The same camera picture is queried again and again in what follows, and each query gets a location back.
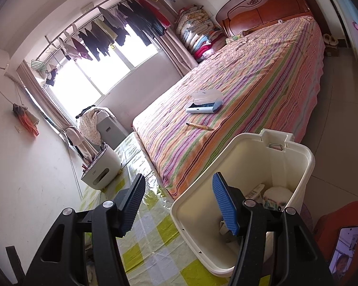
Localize bed with striped cover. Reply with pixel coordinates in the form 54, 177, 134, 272
133, 15, 326, 200

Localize orange hanging cloth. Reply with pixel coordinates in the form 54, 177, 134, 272
12, 103, 40, 138

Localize white desktop organizer box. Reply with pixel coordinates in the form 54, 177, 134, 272
80, 143, 122, 190

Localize white round container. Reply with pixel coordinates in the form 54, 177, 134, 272
263, 186, 293, 212

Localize dark small hanging garment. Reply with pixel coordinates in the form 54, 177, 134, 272
45, 68, 58, 87

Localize orange stool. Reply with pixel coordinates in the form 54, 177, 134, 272
313, 201, 358, 286

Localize grey washing machine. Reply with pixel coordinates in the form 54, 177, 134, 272
97, 107, 132, 149

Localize window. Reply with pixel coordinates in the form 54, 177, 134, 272
42, 40, 164, 117

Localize white medicine box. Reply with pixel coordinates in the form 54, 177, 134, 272
245, 184, 264, 200

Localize pair of beige slippers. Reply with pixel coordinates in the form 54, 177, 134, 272
324, 34, 340, 48

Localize smartphone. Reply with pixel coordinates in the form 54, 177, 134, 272
328, 226, 358, 286

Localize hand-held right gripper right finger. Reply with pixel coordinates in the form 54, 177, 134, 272
212, 171, 336, 286

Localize cream plastic bin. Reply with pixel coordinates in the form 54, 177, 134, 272
171, 129, 316, 277

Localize bundle of pens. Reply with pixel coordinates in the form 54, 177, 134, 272
81, 144, 108, 167

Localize yellow checked tablecloth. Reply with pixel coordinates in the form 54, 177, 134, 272
78, 133, 272, 286

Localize blue pencil case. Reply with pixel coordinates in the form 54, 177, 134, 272
186, 90, 223, 114

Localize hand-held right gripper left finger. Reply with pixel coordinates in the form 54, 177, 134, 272
23, 173, 147, 286

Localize beige curtain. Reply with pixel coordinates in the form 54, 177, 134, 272
155, 33, 197, 76
16, 60, 78, 134

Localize hanging clothes on rod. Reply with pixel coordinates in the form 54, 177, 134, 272
36, 0, 156, 61

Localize brown pencil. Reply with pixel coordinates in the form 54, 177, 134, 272
186, 122, 215, 131

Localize stack of folded quilts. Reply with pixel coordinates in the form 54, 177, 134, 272
175, 4, 227, 63

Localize wooden headboard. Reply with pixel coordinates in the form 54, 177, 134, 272
215, 0, 314, 36

